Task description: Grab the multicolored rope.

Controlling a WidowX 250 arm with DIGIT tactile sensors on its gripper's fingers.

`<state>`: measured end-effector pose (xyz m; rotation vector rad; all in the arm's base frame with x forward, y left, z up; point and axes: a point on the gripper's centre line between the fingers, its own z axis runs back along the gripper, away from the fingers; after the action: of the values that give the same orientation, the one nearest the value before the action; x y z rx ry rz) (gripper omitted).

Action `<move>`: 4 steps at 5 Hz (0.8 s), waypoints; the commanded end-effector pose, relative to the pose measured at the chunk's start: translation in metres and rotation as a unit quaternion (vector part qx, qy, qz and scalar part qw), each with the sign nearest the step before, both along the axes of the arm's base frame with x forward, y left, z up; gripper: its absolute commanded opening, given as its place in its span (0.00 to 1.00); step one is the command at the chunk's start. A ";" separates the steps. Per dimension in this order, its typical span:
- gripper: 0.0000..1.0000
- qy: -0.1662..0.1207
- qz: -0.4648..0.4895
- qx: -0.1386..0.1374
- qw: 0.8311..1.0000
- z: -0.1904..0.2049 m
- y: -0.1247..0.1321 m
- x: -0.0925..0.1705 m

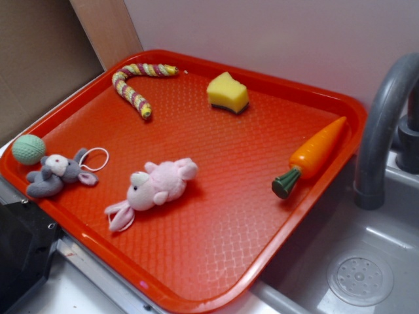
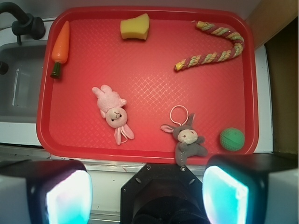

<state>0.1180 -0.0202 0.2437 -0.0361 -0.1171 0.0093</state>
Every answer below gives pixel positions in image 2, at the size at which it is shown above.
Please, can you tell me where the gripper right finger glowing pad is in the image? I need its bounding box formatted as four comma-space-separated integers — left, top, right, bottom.
202, 154, 299, 224

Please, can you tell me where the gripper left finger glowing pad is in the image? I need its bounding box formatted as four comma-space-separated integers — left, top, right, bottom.
0, 159, 93, 224

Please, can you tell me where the green ball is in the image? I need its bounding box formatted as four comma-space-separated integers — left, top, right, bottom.
220, 127, 245, 151

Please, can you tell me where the grey plush donkey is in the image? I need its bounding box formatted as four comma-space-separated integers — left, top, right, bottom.
160, 105, 208, 167

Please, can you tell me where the pink plush bunny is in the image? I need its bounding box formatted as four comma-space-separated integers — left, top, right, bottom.
92, 85, 135, 145

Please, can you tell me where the grey sink basin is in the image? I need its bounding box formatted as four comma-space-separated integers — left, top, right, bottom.
0, 40, 47, 123

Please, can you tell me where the red plastic tray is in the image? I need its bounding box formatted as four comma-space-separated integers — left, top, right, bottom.
37, 7, 259, 163

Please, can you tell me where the orange toy carrot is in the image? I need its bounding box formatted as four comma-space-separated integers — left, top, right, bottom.
50, 21, 70, 79

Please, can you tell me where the black faucet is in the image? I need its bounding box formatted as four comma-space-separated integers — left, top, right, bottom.
0, 2, 46, 45

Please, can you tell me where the yellow sponge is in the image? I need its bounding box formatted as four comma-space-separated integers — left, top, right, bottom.
120, 14, 150, 40

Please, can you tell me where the multicolored twisted rope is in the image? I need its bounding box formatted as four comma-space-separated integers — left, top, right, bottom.
173, 20, 245, 71

